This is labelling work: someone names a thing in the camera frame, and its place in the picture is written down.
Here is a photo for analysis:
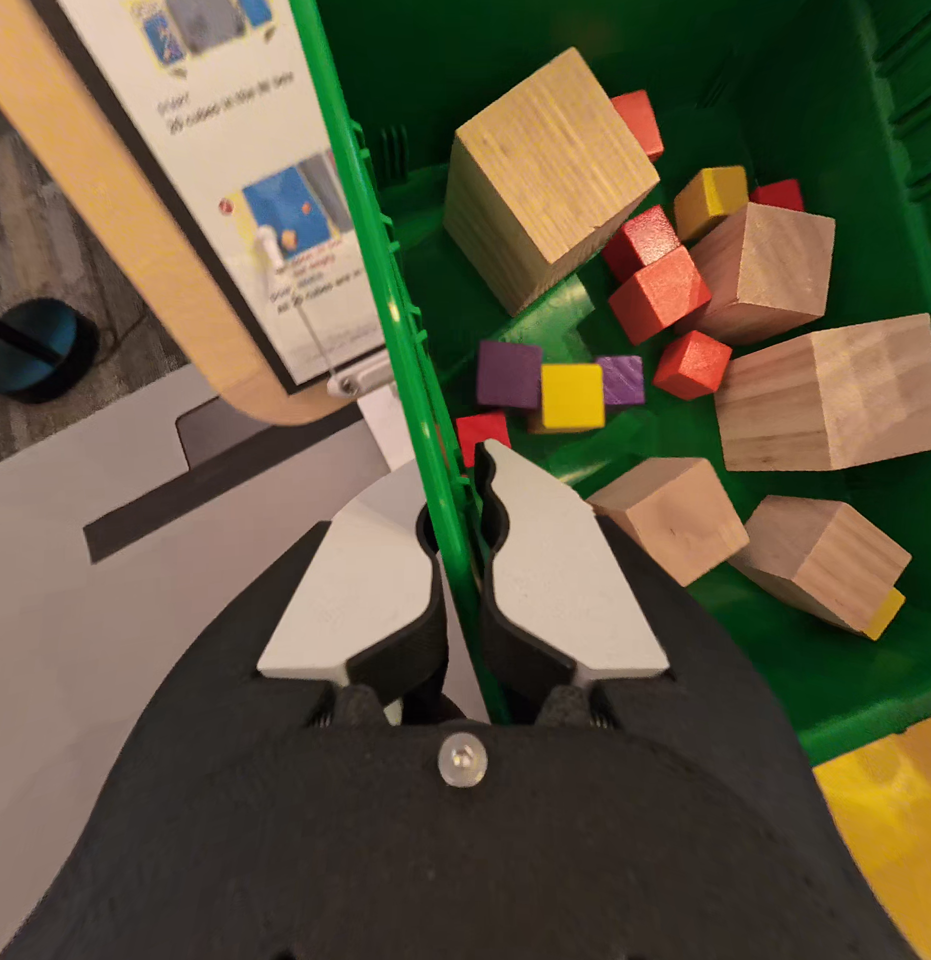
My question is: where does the pile of wooden cubes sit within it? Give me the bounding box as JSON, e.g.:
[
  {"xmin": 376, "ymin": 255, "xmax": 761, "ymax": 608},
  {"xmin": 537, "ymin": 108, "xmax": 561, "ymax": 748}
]
[{"xmin": 443, "ymin": 46, "xmax": 931, "ymax": 642}]

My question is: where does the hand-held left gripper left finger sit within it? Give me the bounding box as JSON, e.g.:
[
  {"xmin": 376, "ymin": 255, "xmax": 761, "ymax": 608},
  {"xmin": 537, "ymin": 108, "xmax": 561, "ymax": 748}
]
[{"xmin": 257, "ymin": 459, "xmax": 449, "ymax": 725}]

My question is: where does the white pin with wire tether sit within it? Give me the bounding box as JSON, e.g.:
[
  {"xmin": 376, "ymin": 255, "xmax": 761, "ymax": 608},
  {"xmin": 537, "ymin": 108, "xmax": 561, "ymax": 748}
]
[{"xmin": 254, "ymin": 223, "xmax": 359, "ymax": 397}]

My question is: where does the white board stand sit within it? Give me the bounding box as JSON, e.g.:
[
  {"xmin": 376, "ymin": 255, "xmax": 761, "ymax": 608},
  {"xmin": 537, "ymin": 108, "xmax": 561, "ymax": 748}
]
[{"xmin": 356, "ymin": 388, "xmax": 416, "ymax": 471}]

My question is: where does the black pole with round base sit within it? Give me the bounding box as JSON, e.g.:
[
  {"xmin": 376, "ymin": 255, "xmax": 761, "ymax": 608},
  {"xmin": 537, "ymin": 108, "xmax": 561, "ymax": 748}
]
[{"xmin": 0, "ymin": 296, "xmax": 101, "ymax": 406}]

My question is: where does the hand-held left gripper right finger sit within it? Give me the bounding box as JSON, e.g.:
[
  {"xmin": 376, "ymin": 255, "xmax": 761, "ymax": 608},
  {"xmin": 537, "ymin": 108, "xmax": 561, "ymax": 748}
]
[{"xmin": 473, "ymin": 440, "xmax": 671, "ymax": 726}]

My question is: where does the dark grey table mat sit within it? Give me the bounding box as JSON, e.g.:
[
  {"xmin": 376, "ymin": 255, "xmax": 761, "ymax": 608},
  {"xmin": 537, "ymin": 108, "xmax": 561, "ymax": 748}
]
[{"xmin": 83, "ymin": 397, "xmax": 373, "ymax": 565}]

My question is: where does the yellow plastic box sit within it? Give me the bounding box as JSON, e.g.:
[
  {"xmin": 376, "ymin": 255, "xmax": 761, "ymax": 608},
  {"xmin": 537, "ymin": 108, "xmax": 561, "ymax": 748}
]
[{"xmin": 810, "ymin": 712, "xmax": 931, "ymax": 960}]

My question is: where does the wooden display board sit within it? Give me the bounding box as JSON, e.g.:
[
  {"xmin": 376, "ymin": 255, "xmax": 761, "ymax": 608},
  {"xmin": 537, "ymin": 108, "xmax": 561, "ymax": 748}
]
[{"xmin": 0, "ymin": 0, "xmax": 395, "ymax": 427}]

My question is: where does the green plastic box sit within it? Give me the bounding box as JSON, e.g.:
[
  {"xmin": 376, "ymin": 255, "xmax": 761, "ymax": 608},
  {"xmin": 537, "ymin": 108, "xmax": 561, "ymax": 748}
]
[{"xmin": 289, "ymin": 0, "xmax": 931, "ymax": 766}]

